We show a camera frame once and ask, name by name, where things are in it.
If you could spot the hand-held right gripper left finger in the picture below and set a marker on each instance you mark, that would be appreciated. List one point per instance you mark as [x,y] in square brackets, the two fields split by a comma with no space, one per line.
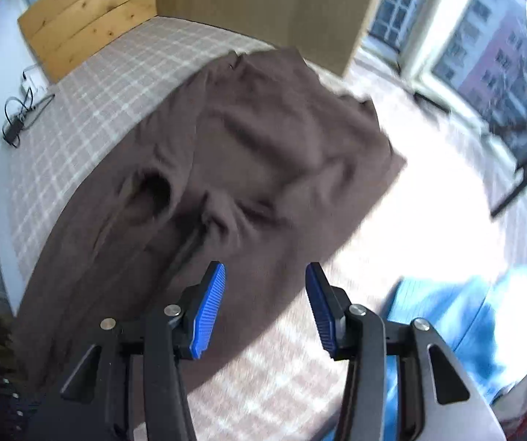
[208,312]

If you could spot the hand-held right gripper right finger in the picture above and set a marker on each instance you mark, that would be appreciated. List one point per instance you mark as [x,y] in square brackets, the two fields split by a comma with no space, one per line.
[321,312]

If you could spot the brown zip-up garment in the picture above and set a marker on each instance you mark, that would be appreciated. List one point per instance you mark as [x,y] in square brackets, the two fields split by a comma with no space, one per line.
[268,147]

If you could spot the light blue garment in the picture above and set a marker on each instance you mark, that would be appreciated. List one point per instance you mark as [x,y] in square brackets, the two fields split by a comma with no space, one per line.
[452,303]

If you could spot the plaid bed blanket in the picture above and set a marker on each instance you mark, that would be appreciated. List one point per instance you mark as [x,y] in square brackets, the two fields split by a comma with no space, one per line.
[107,82]

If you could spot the black power adapter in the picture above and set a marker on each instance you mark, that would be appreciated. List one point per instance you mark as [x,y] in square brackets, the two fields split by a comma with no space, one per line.
[13,134]

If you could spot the white electrical box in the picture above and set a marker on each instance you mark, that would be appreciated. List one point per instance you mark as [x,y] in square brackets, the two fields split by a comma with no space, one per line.
[29,83]

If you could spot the wooden board panels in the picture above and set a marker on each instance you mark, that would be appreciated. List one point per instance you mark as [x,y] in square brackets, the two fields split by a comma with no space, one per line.
[268,9]

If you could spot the large window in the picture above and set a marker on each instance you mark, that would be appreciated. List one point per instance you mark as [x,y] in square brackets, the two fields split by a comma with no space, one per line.
[488,46]

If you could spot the wooden headboard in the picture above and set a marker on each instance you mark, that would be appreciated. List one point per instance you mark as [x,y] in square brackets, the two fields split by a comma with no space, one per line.
[89,18]

